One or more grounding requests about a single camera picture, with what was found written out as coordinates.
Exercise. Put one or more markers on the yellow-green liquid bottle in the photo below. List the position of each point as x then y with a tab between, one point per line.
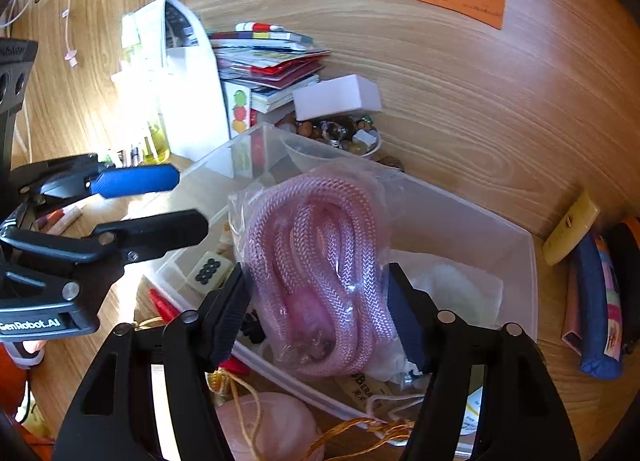
156	141

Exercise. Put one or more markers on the red and white marker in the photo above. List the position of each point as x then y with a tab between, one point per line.
62	218

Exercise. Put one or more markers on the black and orange case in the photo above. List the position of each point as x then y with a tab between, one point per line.
627	281

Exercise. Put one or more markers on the white file holder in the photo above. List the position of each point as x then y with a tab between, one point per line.
190	86

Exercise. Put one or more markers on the stack of booklets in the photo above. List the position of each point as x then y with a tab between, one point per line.
270	66

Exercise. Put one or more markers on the white bowl of beads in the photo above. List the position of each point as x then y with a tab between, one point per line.
340	133

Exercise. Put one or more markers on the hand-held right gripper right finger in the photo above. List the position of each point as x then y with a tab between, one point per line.
406	321

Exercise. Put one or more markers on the mahjong tile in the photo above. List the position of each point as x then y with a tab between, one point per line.
209	269

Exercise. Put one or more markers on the box with coloured dots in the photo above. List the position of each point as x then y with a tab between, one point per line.
239	111

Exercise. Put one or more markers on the small white box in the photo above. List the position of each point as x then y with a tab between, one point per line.
340	93

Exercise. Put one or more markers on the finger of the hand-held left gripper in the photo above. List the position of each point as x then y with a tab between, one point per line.
155	235
135	180

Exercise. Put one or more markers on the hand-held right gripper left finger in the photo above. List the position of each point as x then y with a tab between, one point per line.
230	316

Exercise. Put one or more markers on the clear plastic storage box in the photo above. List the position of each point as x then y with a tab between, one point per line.
475	241

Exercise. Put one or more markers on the blue pencil case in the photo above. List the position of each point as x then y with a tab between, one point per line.
597	311

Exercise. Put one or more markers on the red envelope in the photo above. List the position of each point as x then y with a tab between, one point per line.
162	303

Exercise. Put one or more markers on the pink round ornament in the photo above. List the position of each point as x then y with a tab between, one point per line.
270	428

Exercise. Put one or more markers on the pink wallet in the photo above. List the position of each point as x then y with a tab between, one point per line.
571	311

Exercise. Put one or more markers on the red cloth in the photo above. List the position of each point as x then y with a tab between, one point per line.
10	381

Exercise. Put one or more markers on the wooden desktop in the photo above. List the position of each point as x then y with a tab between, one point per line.
550	391

